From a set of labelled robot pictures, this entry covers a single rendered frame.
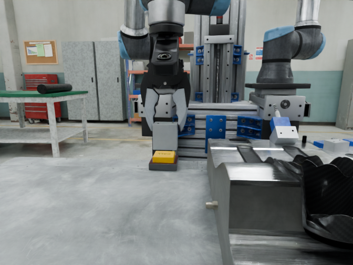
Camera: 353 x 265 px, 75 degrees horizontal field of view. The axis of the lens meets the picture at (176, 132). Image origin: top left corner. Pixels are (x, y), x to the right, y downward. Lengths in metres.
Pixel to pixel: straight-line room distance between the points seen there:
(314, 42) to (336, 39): 5.47
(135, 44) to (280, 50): 0.59
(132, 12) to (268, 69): 0.59
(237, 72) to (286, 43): 0.27
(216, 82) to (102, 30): 5.50
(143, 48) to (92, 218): 0.77
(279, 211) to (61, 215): 0.38
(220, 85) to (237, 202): 0.93
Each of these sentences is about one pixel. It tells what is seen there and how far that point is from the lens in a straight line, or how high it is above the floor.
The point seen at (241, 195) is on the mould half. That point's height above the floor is 0.91.
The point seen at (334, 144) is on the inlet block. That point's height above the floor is 0.88.
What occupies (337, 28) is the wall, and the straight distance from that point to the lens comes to 6.69.
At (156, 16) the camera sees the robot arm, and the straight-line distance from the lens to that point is 0.49.
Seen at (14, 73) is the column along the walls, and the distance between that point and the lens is 7.35.
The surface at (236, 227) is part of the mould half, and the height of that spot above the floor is 0.87.
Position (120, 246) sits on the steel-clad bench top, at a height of 0.80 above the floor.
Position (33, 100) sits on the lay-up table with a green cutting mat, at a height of 0.82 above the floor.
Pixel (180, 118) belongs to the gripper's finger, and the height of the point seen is 0.97.
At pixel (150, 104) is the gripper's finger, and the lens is 0.49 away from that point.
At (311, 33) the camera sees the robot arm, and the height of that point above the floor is 1.24.
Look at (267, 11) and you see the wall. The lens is 6.25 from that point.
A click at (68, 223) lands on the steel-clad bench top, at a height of 0.80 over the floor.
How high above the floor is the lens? 1.04
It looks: 12 degrees down
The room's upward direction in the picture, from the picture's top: straight up
